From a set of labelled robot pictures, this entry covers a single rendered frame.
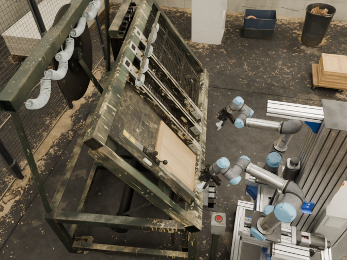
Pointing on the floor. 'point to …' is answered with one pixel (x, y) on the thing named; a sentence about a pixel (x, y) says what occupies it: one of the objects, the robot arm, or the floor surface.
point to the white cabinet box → (208, 20)
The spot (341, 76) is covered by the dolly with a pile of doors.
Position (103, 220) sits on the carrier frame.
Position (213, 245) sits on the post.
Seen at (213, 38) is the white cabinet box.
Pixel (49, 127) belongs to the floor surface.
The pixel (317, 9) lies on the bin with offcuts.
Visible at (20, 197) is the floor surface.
